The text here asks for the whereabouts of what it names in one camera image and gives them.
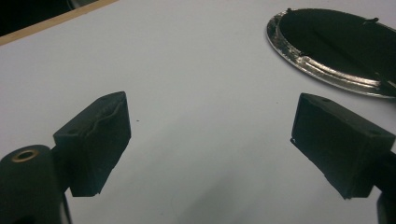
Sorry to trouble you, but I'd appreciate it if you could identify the white table cover sheet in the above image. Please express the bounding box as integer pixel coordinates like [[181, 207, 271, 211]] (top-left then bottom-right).
[[0, 0, 396, 224]]

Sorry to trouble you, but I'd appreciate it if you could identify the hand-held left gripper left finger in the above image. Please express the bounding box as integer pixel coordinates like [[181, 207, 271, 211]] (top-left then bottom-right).
[[52, 91, 133, 198]]

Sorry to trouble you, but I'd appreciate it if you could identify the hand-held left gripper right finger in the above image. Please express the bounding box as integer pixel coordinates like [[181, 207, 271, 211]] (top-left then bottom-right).
[[290, 91, 396, 201]]

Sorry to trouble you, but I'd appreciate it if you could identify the wooden table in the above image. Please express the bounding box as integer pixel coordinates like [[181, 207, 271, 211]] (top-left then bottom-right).
[[0, 0, 120, 47]]

